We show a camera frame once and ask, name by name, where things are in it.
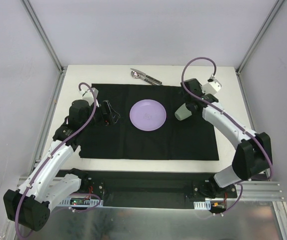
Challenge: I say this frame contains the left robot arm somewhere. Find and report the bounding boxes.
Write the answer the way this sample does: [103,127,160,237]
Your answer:
[3,100,120,232]

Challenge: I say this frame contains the purple cable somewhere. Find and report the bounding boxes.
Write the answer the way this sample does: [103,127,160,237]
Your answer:
[180,57,274,217]
[14,82,101,238]

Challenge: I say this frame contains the white cable duct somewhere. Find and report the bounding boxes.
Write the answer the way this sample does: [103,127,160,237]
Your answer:
[57,197,104,208]
[193,200,211,211]

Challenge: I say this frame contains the black cloth placemat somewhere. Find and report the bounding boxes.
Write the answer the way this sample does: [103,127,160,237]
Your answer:
[79,83,219,161]

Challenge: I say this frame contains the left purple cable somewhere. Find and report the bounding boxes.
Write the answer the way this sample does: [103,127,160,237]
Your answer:
[14,82,101,238]

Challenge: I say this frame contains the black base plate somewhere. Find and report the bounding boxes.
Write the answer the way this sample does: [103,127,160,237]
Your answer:
[58,169,243,210]

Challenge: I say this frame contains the left white cable duct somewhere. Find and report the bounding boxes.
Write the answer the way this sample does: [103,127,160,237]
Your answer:
[57,197,104,208]

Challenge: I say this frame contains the right white cable duct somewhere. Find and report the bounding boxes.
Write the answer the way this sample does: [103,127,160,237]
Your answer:
[193,200,211,211]

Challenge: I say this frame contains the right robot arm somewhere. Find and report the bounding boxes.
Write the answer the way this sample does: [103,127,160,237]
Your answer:
[176,78,273,199]

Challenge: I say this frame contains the purple plate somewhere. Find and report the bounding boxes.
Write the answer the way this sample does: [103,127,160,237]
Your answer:
[129,99,167,132]

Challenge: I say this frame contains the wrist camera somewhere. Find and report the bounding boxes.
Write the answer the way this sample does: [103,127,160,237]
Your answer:
[79,87,99,106]
[201,78,222,95]

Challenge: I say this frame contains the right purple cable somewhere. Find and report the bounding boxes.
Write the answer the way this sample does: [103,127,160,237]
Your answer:
[180,57,274,217]

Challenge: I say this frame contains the metal spoon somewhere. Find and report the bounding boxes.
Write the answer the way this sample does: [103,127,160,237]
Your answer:
[130,70,162,86]

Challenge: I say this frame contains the green cup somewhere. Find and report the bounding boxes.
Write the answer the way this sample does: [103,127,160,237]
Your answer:
[174,103,192,121]

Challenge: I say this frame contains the aluminium rail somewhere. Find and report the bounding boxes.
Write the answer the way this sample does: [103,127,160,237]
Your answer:
[238,181,284,201]

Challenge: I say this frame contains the black handled knife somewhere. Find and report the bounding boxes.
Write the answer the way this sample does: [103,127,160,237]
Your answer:
[131,68,163,86]

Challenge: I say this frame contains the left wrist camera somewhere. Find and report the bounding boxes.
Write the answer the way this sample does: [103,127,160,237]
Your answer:
[79,87,99,106]

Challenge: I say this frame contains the aluminium frame post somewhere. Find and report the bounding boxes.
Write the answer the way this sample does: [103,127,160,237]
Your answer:
[20,0,65,73]
[236,0,286,76]

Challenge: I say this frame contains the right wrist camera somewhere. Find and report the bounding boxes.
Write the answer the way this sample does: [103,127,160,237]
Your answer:
[201,78,222,95]

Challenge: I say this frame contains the left aluminium frame post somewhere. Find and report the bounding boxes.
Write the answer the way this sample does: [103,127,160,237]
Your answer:
[20,0,65,73]

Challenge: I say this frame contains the right aluminium frame post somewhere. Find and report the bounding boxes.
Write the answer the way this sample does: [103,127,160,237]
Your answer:
[236,0,286,76]

